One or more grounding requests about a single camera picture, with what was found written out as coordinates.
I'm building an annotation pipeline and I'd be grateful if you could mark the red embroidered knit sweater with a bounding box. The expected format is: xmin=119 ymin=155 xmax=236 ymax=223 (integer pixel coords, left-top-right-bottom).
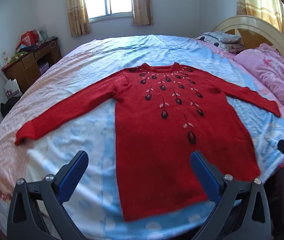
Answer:
xmin=15 ymin=63 xmax=280 ymax=222

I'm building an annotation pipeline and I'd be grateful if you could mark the blue pink bed sheet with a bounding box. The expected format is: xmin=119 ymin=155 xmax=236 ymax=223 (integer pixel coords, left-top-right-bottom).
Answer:
xmin=0 ymin=35 xmax=284 ymax=239

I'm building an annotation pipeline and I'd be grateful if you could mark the pink floral folded quilt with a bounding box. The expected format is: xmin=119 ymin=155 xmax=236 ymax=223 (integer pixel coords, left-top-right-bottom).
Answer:
xmin=234 ymin=43 xmax=284 ymax=105

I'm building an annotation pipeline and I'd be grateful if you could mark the black bag on floor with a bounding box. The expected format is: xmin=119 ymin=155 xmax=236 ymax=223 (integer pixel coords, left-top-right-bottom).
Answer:
xmin=0 ymin=96 xmax=21 ymax=117

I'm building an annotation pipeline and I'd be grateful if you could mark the grey patterned pillow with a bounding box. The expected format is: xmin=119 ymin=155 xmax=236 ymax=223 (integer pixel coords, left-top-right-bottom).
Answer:
xmin=197 ymin=31 xmax=245 ymax=54

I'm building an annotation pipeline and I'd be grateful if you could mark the cream wooden headboard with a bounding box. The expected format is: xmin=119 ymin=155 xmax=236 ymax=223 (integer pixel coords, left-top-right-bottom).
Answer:
xmin=214 ymin=15 xmax=284 ymax=58

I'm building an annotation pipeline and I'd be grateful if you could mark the white paper bag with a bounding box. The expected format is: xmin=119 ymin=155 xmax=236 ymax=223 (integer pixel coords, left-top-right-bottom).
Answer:
xmin=4 ymin=79 xmax=22 ymax=99

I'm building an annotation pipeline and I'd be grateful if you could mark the brown wooden desk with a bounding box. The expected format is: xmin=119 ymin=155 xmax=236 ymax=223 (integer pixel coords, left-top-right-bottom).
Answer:
xmin=2 ymin=37 xmax=62 ymax=93

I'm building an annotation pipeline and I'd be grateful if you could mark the yellow side curtain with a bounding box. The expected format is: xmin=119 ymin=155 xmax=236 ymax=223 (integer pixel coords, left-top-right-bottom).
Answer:
xmin=236 ymin=0 xmax=284 ymax=34

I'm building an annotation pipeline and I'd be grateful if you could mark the red gift bag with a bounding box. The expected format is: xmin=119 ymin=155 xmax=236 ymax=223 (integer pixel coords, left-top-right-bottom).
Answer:
xmin=21 ymin=31 xmax=39 ymax=47

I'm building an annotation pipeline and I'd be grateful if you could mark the right beige curtain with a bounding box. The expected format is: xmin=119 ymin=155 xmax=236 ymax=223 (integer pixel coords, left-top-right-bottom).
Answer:
xmin=132 ymin=0 xmax=153 ymax=26

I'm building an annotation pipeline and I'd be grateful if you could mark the beige curtain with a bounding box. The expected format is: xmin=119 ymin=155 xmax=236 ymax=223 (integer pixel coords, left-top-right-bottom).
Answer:
xmin=132 ymin=0 xmax=153 ymax=26
xmin=67 ymin=0 xmax=91 ymax=37

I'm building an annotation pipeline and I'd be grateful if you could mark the left beige curtain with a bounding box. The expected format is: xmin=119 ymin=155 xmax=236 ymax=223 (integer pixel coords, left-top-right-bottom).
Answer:
xmin=67 ymin=0 xmax=91 ymax=37

